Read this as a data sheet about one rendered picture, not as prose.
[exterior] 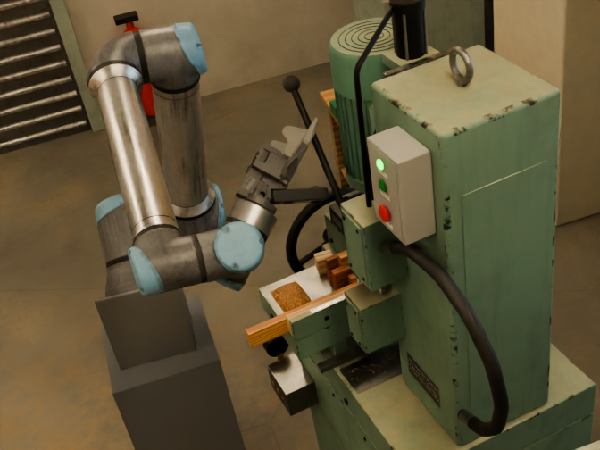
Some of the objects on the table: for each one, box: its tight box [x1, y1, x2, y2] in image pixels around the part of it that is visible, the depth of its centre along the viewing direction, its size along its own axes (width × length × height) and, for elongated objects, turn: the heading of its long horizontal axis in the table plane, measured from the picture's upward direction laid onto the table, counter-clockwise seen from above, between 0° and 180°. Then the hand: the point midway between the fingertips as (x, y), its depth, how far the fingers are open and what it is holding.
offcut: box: [314, 249, 333, 275], centre depth 201 cm, size 4×3×4 cm
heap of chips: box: [270, 280, 312, 313], centre depth 195 cm, size 7×10×2 cm
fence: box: [289, 299, 348, 341], centre depth 191 cm, size 60×2×6 cm, turn 126°
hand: (311, 127), depth 174 cm, fingers open, 14 cm apart
